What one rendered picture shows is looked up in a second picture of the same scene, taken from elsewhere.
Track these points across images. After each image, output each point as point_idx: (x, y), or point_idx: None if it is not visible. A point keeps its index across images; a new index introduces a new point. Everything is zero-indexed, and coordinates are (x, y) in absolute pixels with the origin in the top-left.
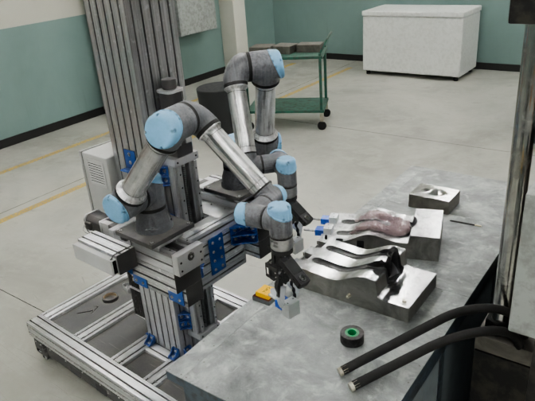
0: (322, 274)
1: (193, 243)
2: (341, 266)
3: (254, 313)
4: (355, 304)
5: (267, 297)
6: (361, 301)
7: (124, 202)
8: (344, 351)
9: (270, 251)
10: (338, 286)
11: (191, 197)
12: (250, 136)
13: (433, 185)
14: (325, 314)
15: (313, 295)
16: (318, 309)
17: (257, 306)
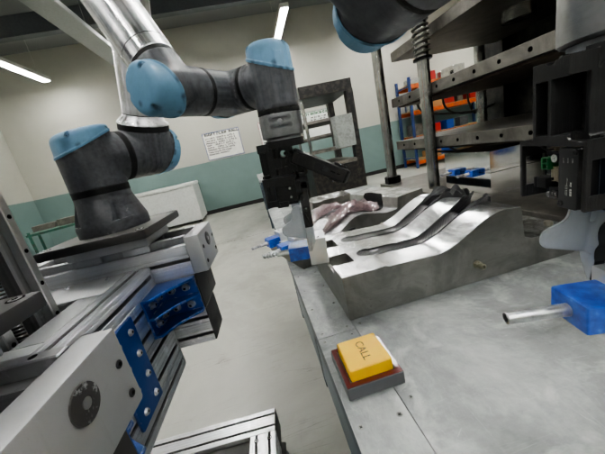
0: (413, 257)
1: (76, 349)
2: (407, 241)
3: (416, 431)
4: (487, 276)
5: (392, 363)
6: (498, 261)
7: None
8: None
9: (221, 320)
10: (455, 258)
11: (0, 270)
12: (152, 19)
13: (319, 195)
14: (501, 314)
15: (417, 308)
16: (473, 317)
17: (388, 407)
